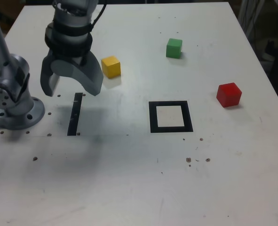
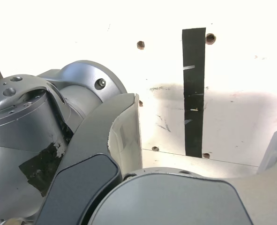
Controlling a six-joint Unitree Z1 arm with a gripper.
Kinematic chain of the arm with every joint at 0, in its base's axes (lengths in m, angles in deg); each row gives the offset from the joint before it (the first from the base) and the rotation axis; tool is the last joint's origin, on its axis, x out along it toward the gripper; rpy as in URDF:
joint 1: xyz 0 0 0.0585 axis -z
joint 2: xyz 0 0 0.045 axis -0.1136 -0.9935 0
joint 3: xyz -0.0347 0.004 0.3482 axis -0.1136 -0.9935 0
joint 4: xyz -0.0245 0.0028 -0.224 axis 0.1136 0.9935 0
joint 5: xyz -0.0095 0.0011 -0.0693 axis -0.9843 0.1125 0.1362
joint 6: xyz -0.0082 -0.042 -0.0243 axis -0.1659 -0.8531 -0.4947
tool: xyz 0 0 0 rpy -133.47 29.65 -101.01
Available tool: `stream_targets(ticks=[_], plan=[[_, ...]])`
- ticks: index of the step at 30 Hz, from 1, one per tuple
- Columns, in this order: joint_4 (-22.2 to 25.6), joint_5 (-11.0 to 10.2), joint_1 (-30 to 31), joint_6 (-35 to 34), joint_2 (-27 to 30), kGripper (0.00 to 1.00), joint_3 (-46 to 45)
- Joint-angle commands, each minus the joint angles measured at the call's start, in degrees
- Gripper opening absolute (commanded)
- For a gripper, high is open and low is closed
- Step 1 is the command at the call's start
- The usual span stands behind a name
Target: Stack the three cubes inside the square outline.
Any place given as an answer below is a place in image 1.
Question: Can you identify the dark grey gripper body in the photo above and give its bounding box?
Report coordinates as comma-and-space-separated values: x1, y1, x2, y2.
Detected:
48, 52, 92, 67

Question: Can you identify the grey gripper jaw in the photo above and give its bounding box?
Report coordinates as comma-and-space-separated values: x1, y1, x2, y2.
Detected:
50, 51, 104, 97
40, 49, 60, 97

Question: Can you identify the yellow cube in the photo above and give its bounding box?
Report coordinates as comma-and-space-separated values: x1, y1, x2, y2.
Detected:
101, 56, 122, 79

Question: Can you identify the green cube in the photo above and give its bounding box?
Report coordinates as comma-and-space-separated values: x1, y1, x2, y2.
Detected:
166, 38, 183, 59

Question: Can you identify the red cube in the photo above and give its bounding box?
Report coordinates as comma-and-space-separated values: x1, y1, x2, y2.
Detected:
216, 82, 242, 108

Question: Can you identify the black tape square outline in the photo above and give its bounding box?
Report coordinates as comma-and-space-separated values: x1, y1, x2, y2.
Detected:
148, 100, 194, 134

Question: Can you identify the black tape strip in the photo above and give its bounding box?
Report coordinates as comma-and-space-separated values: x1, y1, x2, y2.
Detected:
67, 92, 83, 137

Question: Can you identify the background cable bundle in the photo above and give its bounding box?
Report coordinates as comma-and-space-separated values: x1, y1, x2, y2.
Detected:
238, 0, 259, 40

